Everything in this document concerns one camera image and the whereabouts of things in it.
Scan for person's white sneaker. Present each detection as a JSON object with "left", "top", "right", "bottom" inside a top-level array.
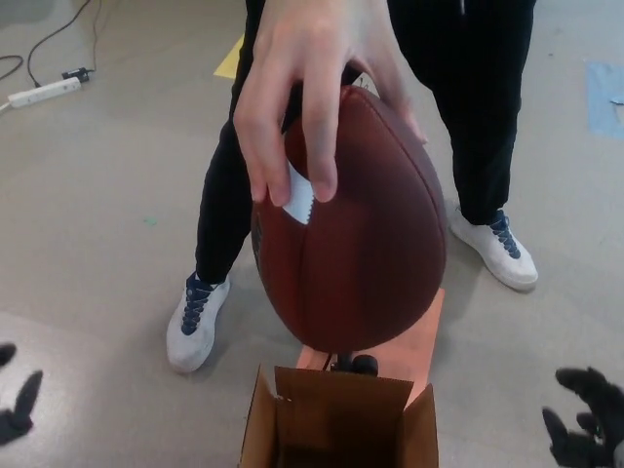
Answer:
[
  {"left": 166, "top": 272, "right": 232, "bottom": 374},
  {"left": 448, "top": 209, "right": 539, "bottom": 293}
]

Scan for robot right black hand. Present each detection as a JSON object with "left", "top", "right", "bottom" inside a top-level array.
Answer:
[{"left": 541, "top": 366, "right": 624, "bottom": 468}]

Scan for black hand air pump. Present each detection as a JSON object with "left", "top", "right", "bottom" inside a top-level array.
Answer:
[{"left": 321, "top": 352, "right": 380, "bottom": 379}]

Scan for brown leather football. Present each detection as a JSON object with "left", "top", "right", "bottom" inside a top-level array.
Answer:
[{"left": 249, "top": 60, "right": 448, "bottom": 354}]

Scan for white power strip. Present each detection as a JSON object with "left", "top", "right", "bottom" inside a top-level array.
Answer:
[{"left": 8, "top": 76, "right": 84, "bottom": 110}]

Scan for blue floor tape patch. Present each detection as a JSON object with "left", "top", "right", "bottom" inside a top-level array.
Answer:
[{"left": 584, "top": 59, "right": 624, "bottom": 143}]

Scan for person's left white sneaker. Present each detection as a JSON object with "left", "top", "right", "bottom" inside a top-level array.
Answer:
[{"left": 448, "top": 209, "right": 539, "bottom": 293}]

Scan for open cardboard box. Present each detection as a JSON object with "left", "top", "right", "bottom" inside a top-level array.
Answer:
[{"left": 238, "top": 365, "right": 441, "bottom": 468}]

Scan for person's right hand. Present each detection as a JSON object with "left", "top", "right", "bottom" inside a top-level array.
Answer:
[{"left": 233, "top": 0, "right": 430, "bottom": 208}]

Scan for yellow floor tape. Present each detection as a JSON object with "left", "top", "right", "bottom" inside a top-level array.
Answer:
[{"left": 213, "top": 35, "right": 246, "bottom": 80}]

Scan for thin black cable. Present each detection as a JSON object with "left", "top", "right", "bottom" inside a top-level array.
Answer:
[
  {"left": 90, "top": 0, "right": 107, "bottom": 72},
  {"left": 25, "top": 0, "right": 94, "bottom": 88}
]

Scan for person's right white sneaker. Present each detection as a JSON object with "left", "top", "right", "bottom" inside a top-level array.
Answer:
[{"left": 166, "top": 272, "right": 232, "bottom": 374}]

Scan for dark looped cable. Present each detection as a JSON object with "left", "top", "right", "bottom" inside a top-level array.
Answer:
[{"left": 0, "top": 54, "right": 25, "bottom": 80}]

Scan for person's black trousers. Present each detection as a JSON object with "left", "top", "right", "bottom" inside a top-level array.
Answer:
[{"left": 194, "top": 0, "right": 538, "bottom": 285}]

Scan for black power adapter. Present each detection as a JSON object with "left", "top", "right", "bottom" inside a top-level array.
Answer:
[{"left": 60, "top": 67, "right": 97, "bottom": 83}]

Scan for robot left black hand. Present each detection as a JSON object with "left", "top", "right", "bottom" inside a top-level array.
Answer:
[{"left": 0, "top": 342, "right": 45, "bottom": 446}]

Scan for orange paper sheet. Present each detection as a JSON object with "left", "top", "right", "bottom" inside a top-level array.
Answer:
[{"left": 295, "top": 287, "right": 446, "bottom": 391}]

